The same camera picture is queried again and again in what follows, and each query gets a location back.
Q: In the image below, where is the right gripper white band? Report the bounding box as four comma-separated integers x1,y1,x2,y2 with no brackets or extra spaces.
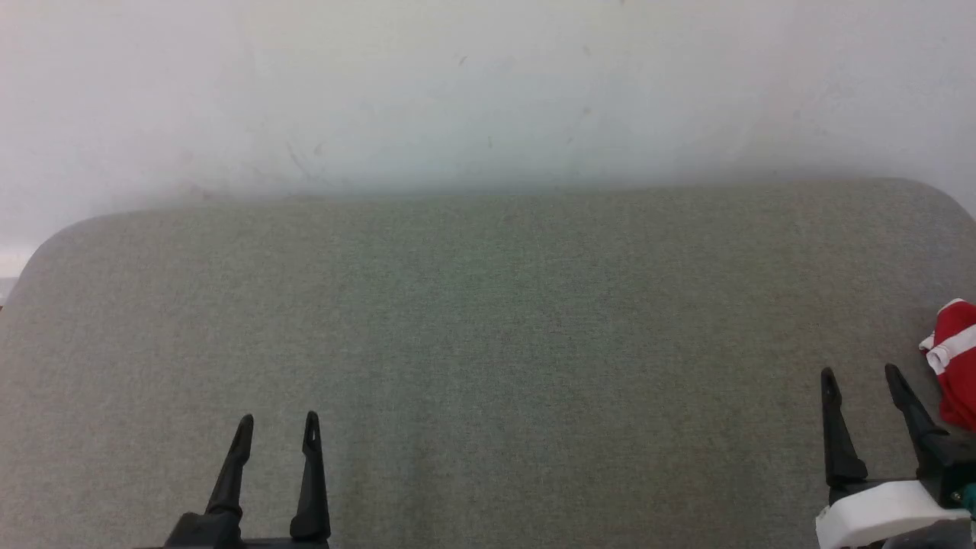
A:
814,363,976,549

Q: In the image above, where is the grey fabric sofa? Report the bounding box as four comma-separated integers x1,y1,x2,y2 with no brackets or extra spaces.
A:
0,178,976,549

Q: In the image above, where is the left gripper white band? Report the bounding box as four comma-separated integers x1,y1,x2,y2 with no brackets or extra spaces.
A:
145,411,333,549

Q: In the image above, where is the red garment with white stripes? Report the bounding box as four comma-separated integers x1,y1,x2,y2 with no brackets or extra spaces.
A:
918,298,976,434

